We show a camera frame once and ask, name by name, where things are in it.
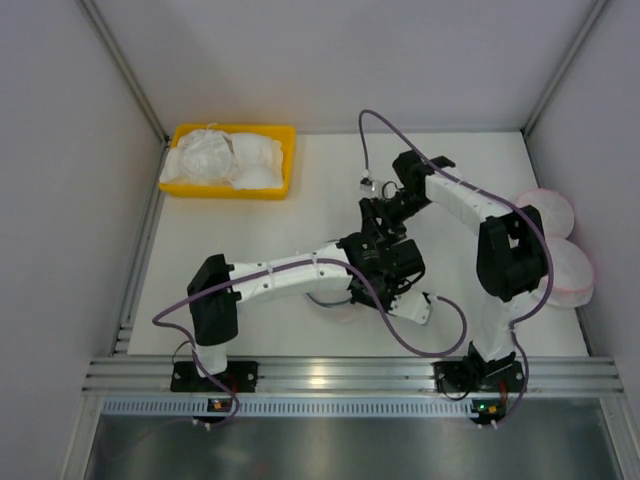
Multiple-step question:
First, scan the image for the clear mesh laundry bag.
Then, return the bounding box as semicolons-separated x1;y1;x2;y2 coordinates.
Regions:
305;293;358;323

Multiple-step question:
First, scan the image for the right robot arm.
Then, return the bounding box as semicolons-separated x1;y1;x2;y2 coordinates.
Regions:
338;151;549;370

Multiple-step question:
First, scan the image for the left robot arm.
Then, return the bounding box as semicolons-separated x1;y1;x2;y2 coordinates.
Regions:
187;233;430;376

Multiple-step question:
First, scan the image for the upper pink-trimmed laundry bag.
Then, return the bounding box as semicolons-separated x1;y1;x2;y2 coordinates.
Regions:
516;188;575;239

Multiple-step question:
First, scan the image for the pink-trimmed laundry bag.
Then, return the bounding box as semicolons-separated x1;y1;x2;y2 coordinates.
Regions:
516;188;575;239
546;237;595;308

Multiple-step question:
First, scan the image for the lower pink-trimmed laundry bag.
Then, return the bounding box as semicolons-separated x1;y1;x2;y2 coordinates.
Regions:
546;237;595;308

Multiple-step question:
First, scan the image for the yellow plastic bin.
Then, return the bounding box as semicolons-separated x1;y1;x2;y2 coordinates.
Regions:
158;123;296;200

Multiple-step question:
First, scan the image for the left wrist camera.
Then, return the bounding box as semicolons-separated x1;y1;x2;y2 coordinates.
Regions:
388;288;434;325

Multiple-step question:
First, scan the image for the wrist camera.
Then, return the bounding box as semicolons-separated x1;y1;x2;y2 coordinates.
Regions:
388;288;434;325
359;169;376;194

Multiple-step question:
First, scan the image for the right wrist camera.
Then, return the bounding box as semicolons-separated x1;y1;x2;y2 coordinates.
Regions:
359;169;376;194

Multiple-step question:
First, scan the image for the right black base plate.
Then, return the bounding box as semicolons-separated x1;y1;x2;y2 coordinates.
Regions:
433;356;525;395

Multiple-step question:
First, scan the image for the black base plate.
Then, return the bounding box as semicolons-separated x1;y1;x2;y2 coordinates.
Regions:
433;356;525;395
169;361;258;393

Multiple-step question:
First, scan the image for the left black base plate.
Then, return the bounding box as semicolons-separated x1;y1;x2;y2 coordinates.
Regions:
169;361;258;393

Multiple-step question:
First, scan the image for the aluminium front rail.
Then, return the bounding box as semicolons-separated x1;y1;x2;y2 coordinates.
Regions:
81;356;624;398

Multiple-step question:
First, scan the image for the right aluminium frame post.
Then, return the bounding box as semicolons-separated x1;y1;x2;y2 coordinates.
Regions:
520;0;613;141

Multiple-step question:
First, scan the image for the aluminium frame post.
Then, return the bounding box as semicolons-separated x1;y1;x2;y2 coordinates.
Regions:
520;0;613;141
79;0;169;146

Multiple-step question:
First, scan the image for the slotted white cable duct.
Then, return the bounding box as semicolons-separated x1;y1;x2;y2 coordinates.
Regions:
102;396;504;419

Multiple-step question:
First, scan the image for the left aluminium frame post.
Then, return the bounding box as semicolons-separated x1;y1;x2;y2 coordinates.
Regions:
79;0;169;146

